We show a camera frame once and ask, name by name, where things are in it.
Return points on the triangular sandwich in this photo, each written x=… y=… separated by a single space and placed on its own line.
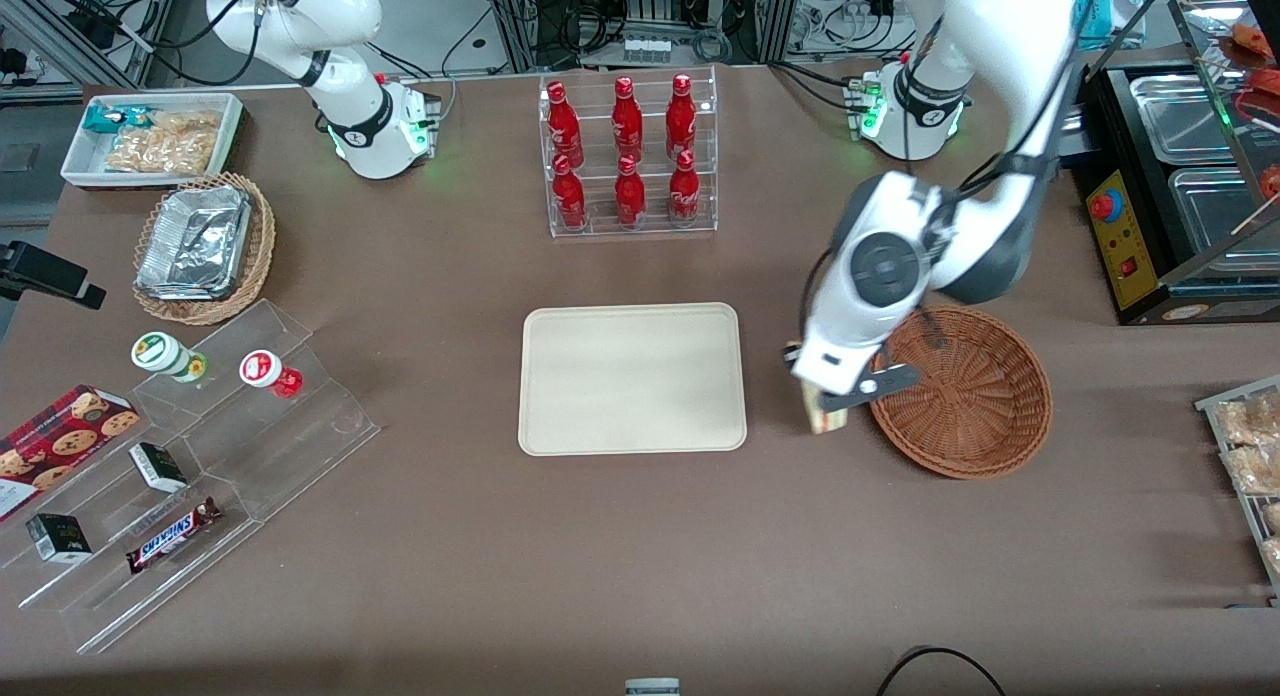
x=832 y=422

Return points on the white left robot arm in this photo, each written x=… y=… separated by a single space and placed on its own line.
x=960 y=36

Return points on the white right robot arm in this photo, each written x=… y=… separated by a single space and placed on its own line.
x=320 y=26

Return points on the round brown wicker basket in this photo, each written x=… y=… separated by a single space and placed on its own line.
x=970 y=406

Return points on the beige rectangular tray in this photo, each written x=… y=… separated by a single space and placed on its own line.
x=632 y=379

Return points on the tray of packaged pastries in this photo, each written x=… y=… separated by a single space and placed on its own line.
x=1215 y=408

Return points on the light oval wicker basket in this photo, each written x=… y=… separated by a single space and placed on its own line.
x=262 y=246

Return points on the red soda bottle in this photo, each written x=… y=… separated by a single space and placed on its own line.
x=570 y=198
x=681 y=118
x=684 y=191
x=565 y=126
x=630 y=196
x=627 y=121

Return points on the clear acrylic bottle rack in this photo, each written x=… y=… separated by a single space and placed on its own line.
x=655 y=226

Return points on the red round warmer knob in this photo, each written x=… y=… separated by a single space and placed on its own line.
x=1104 y=206

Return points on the small grey device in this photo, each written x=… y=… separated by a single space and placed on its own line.
x=652 y=687

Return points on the black food warmer case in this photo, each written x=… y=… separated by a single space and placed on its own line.
x=1150 y=176

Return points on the white power strip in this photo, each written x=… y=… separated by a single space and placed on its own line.
x=646 y=49

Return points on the steel warmer pan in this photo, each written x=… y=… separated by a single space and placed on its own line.
x=1180 y=116
x=1215 y=211

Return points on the bagged pastry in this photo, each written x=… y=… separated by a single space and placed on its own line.
x=1252 y=421
x=1255 y=469

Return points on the teal plastic bag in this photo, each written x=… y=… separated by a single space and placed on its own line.
x=1110 y=18

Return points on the clear acrylic tiered stand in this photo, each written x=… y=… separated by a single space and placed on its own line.
x=290 y=456

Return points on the red-lid white cup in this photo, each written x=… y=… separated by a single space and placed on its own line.
x=262 y=368

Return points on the stack of foil containers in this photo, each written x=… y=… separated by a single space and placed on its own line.
x=195 y=241

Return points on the Snickers chocolate bar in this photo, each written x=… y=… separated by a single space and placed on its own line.
x=170 y=536

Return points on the small black box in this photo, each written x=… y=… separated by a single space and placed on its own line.
x=58 y=538
x=158 y=467

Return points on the green-lid white cup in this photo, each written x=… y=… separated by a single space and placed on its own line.
x=155 y=352

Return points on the clear bag of crackers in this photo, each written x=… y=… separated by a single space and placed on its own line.
x=160 y=154
x=190 y=122

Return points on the teal snack packet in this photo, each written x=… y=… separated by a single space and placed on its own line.
x=105 y=118

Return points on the red tartan cookie box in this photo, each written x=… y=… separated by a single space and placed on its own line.
x=60 y=446

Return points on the white rectangular snack bin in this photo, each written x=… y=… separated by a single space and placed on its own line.
x=80 y=166

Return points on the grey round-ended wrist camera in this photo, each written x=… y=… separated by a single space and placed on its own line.
x=893 y=381

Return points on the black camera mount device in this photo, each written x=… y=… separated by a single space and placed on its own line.
x=45 y=271

